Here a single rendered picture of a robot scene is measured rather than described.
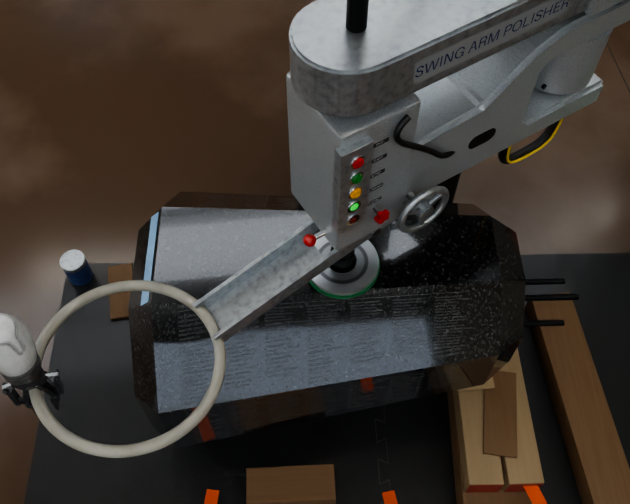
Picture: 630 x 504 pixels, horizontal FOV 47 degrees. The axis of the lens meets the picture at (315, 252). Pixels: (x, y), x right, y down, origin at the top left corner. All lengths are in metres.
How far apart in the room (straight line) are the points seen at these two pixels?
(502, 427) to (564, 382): 0.38
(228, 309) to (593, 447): 1.44
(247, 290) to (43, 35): 2.57
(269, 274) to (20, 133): 2.08
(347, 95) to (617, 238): 2.19
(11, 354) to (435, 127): 1.04
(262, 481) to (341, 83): 1.58
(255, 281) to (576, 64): 0.98
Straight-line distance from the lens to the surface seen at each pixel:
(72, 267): 3.03
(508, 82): 1.73
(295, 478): 2.56
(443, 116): 1.69
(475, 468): 2.52
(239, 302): 1.94
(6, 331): 1.64
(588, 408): 2.83
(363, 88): 1.36
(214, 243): 2.15
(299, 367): 2.12
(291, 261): 1.94
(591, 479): 2.74
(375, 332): 2.10
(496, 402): 2.59
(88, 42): 4.11
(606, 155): 3.66
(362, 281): 2.04
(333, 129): 1.44
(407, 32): 1.42
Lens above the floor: 2.61
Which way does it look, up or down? 58 degrees down
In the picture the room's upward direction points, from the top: straight up
